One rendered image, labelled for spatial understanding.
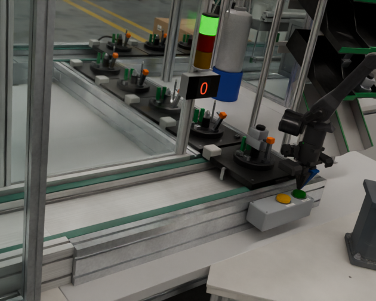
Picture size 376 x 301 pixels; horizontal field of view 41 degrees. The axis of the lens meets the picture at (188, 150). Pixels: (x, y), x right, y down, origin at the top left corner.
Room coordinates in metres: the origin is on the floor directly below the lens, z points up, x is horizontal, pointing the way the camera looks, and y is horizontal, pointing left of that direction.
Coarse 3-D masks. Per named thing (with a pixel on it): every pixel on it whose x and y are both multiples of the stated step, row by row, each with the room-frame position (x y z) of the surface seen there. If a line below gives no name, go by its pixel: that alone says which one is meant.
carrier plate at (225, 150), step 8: (224, 152) 1.53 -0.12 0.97; (232, 152) 1.55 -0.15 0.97; (208, 160) 1.49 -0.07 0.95; (216, 160) 1.46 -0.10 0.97; (224, 160) 1.47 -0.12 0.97; (232, 160) 1.48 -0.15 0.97; (280, 160) 1.55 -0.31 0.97; (232, 168) 1.42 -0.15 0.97; (240, 168) 1.43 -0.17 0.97; (272, 168) 1.47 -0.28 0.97; (232, 176) 1.40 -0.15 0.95; (240, 176) 1.38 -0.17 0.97; (248, 176) 1.38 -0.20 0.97; (256, 176) 1.39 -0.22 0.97; (264, 176) 1.40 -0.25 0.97; (272, 176) 1.41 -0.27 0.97; (280, 176) 1.42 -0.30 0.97; (288, 176) 1.45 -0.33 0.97; (248, 184) 1.35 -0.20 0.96; (256, 184) 1.35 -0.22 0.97; (264, 184) 1.37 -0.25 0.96; (272, 184) 1.40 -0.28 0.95
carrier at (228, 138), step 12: (192, 120) 1.73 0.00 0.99; (204, 120) 1.68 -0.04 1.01; (192, 132) 1.64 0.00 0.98; (204, 132) 1.63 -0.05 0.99; (216, 132) 1.65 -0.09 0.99; (228, 132) 1.73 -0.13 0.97; (192, 144) 1.56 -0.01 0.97; (204, 144) 1.57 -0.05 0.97; (216, 144) 1.59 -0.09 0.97; (228, 144) 1.61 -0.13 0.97; (240, 144) 1.65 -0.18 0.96
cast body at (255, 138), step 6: (258, 126) 1.50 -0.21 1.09; (264, 126) 1.51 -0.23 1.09; (252, 132) 1.50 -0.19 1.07; (258, 132) 1.48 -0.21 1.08; (264, 132) 1.49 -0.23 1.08; (246, 138) 1.51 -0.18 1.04; (252, 138) 1.49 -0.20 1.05; (258, 138) 1.48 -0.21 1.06; (264, 138) 1.50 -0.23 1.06; (252, 144) 1.49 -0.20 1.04; (258, 144) 1.47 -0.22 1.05; (264, 144) 1.48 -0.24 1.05
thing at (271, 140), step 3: (267, 138) 1.47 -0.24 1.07; (270, 138) 1.46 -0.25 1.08; (273, 138) 1.47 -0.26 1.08; (264, 141) 1.48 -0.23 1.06; (267, 141) 1.46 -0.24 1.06; (270, 141) 1.45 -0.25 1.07; (273, 141) 1.46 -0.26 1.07; (267, 144) 1.46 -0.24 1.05; (270, 144) 1.46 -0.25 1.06; (267, 147) 1.46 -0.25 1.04; (270, 147) 1.46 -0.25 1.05; (267, 150) 1.46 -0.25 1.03; (270, 150) 1.47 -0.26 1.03; (267, 153) 1.46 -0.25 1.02; (264, 156) 1.46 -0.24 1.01; (267, 156) 1.46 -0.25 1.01; (264, 159) 1.46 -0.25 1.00; (267, 159) 1.46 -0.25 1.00
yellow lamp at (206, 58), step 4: (196, 52) 1.45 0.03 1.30; (200, 52) 1.44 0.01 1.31; (204, 52) 1.45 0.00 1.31; (196, 56) 1.45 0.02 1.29; (200, 56) 1.44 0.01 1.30; (204, 56) 1.44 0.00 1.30; (208, 56) 1.45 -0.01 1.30; (196, 60) 1.45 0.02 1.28; (200, 60) 1.44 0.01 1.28; (204, 60) 1.44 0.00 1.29; (208, 60) 1.45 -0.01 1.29; (196, 64) 1.45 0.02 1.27; (200, 64) 1.44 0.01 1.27; (204, 64) 1.44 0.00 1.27; (208, 64) 1.45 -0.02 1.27; (200, 68) 1.44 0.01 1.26; (204, 68) 1.44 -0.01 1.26; (208, 68) 1.45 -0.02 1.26
